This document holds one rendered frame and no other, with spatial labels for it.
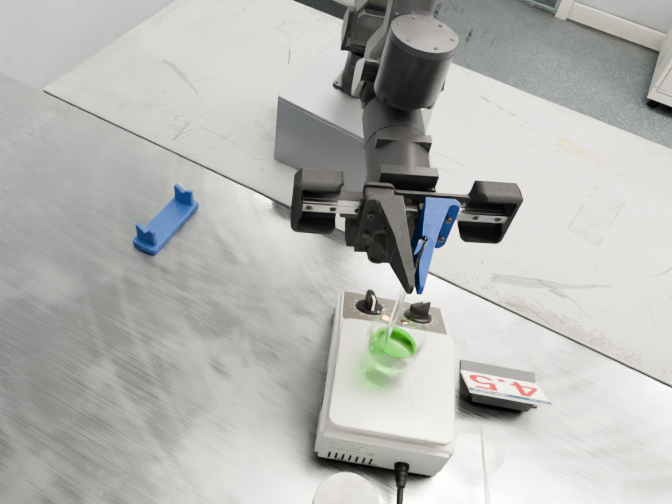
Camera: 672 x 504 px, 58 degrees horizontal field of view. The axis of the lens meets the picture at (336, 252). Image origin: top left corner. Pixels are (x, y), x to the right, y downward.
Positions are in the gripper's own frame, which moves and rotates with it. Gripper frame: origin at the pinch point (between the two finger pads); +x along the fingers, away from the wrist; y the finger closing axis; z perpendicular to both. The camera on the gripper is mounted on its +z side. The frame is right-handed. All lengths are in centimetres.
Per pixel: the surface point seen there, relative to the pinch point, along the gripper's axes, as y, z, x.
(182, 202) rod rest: 22.4, 25.0, -26.8
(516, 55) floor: -102, 118, -218
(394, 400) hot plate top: -1.8, 16.9, 4.4
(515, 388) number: -17.4, 23.4, -0.5
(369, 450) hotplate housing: 0.3, 20.4, 8.0
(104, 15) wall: 71, 88, -170
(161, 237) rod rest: 24.3, 24.9, -20.6
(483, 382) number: -13.8, 23.4, -1.1
